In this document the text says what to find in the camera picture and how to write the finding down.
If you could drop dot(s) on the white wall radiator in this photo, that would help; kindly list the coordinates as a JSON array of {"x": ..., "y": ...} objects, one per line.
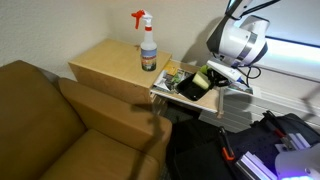
[{"x": 238, "y": 110}]

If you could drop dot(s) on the white roller window blind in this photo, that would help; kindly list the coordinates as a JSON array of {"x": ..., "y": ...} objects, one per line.
[{"x": 293, "y": 20}]

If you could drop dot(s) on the orange black clamp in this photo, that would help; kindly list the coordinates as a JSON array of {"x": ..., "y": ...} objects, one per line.
[{"x": 227, "y": 151}]

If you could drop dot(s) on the brown leather armchair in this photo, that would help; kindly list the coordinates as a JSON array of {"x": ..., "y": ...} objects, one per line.
[{"x": 54, "y": 128}]

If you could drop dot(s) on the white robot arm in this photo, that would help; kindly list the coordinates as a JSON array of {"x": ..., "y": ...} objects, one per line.
[{"x": 238, "y": 41}]

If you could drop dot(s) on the colourful magazine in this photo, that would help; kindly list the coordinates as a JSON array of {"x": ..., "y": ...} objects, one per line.
[{"x": 171, "y": 77}]

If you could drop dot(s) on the yellow sponge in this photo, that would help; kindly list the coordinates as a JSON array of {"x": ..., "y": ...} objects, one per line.
[{"x": 201, "y": 80}]

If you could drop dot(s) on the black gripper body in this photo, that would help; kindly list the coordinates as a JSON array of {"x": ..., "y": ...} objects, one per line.
[{"x": 217, "y": 79}]

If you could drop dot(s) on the spray bottle with red trigger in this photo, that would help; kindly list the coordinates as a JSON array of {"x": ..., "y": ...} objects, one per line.
[{"x": 148, "y": 47}]

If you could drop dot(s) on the green tennis ball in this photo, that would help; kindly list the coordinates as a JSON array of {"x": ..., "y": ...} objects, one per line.
[{"x": 204, "y": 69}]

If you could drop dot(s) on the black plastic tray bowl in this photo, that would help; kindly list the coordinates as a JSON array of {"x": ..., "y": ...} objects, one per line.
[{"x": 191, "y": 90}]

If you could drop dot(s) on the white windowsill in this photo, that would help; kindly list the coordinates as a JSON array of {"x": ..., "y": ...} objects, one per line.
[{"x": 292, "y": 58}]

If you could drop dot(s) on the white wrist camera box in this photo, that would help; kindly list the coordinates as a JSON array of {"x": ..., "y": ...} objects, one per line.
[{"x": 227, "y": 72}]

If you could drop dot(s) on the light wooden nightstand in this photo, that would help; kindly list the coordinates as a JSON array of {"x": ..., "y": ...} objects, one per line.
[{"x": 113, "y": 67}]

